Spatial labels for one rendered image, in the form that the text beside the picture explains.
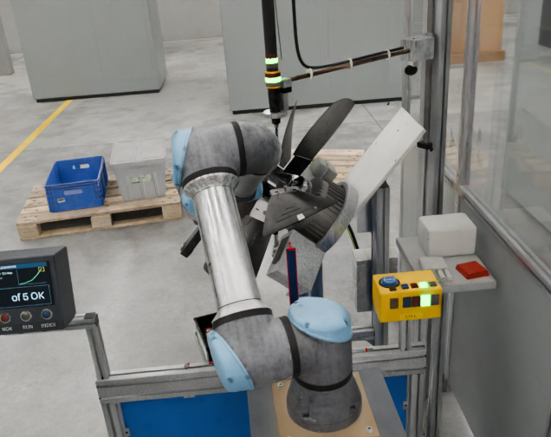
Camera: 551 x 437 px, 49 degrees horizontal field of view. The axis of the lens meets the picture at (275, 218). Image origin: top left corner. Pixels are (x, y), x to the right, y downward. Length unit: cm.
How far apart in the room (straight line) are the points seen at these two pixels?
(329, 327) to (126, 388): 80
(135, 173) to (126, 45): 445
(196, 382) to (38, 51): 784
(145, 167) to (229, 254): 355
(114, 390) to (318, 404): 73
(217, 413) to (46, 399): 151
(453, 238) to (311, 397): 111
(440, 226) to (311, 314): 110
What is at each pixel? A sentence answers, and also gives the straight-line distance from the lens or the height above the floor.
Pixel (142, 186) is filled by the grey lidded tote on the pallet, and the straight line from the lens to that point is 474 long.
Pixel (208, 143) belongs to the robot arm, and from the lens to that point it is 123.
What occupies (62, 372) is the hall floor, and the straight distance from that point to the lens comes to 333.
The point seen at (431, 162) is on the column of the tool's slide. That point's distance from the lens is 232.
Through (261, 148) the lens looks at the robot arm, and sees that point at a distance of 125.
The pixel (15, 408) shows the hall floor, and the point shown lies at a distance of 321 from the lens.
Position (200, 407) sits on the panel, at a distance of 180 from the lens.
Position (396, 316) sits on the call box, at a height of 100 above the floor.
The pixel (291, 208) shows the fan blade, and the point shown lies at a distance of 169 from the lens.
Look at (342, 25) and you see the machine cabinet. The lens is 733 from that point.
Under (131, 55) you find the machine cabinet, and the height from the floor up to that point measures 55.
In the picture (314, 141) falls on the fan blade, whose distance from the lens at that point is 189.
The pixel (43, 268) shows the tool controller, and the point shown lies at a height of 123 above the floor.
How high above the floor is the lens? 191
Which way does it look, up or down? 25 degrees down
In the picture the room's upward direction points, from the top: 4 degrees counter-clockwise
